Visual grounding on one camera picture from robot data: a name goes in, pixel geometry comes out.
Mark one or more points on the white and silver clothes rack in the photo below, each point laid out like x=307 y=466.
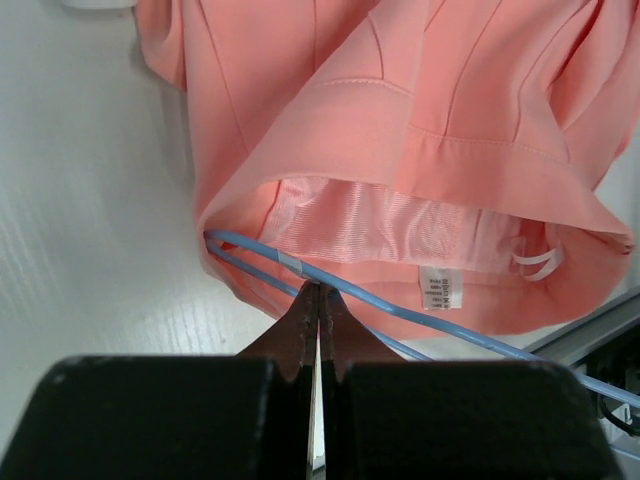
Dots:
x=95 y=5

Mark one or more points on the blue wire hanger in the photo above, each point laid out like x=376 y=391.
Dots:
x=400 y=312

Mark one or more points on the salmon pink skirt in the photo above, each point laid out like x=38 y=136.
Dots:
x=443 y=155

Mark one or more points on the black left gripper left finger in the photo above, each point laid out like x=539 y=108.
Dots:
x=247 y=416

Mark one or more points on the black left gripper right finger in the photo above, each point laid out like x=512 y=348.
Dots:
x=389 y=418

